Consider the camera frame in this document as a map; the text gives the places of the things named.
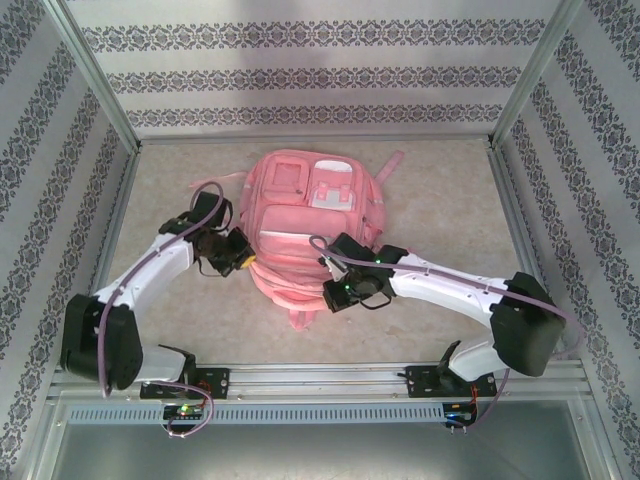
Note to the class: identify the pink school backpack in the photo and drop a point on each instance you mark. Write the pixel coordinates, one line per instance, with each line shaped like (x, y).
(300, 225)

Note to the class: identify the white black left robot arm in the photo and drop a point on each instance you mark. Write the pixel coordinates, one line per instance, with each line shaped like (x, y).
(155, 265)

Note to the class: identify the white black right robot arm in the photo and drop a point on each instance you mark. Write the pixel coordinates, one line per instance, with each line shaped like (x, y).
(440, 290)

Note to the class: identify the grey sheet metal panel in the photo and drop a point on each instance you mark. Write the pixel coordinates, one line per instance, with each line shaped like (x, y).
(320, 455)

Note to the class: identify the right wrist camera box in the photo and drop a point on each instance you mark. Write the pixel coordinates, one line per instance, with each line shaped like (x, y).
(335, 268)

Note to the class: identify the aluminium mounting rail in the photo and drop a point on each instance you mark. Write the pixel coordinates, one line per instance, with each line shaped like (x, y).
(320, 380)

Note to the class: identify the aluminium table side rail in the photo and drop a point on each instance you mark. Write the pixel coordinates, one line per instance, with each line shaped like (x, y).
(116, 225)
(517, 225)

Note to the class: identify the aluminium table back rail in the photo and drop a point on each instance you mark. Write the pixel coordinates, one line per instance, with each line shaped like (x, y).
(250, 140)

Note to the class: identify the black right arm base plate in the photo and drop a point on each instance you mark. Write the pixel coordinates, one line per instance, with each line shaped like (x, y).
(417, 382)

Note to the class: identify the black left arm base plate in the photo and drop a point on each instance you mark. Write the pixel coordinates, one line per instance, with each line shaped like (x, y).
(220, 382)

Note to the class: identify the aluminium frame post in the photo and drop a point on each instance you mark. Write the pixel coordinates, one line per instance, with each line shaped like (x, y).
(540, 65)
(95, 75)

